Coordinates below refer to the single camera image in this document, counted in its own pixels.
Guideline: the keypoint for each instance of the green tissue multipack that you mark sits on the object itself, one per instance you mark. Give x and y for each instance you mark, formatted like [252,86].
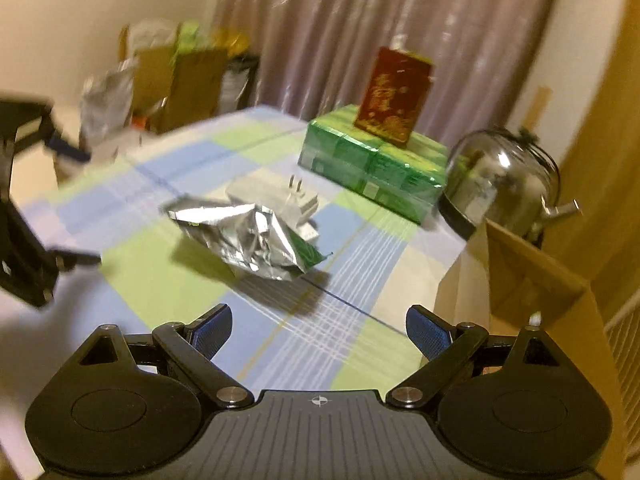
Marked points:
[370,160]

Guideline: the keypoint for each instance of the pinkish grey curtain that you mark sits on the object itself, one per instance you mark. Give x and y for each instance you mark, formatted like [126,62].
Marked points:
[375,20]

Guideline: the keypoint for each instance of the yellow plastic bag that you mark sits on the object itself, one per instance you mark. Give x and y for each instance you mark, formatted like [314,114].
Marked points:
[230,41]

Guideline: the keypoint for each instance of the wooden plank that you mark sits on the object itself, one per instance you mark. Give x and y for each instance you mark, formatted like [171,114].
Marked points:
[536,110]

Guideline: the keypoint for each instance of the white printed plastic bag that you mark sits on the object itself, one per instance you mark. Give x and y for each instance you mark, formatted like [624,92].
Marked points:
[107,105]

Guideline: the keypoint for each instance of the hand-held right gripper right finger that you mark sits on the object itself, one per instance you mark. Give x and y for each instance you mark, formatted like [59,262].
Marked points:
[427,334]

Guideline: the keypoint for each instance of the open brown cardboard box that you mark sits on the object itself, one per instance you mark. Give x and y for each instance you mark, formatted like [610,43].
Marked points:
[195,85]

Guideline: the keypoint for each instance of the brown cardboard box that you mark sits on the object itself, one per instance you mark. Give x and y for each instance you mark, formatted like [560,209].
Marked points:
[530,310]
[195,85]

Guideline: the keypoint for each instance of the dark storage bin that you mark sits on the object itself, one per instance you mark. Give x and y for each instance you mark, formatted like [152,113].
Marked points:
[240,82]

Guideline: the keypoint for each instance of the light green package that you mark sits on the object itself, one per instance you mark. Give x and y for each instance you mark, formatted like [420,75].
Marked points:
[187,37]

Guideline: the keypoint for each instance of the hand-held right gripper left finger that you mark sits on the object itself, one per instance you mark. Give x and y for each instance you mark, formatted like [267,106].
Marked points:
[212,331]

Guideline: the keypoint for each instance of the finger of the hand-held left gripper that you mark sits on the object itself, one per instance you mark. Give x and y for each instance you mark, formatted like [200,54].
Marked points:
[80,259]
[70,149]

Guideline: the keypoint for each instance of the white power adapter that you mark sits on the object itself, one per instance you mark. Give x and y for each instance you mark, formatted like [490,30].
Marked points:
[295,200]

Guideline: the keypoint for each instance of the stainless steel kettle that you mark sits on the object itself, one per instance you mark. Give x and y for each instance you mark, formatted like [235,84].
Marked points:
[500,180]

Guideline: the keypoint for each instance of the silver foil bag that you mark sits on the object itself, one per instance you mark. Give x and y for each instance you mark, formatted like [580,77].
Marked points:
[245,240]

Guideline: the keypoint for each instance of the plaid tablecloth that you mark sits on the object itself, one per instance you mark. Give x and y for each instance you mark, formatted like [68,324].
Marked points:
[165,290]

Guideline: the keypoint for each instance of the red gold printed box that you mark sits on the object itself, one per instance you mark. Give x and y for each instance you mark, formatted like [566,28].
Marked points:
[392,97]

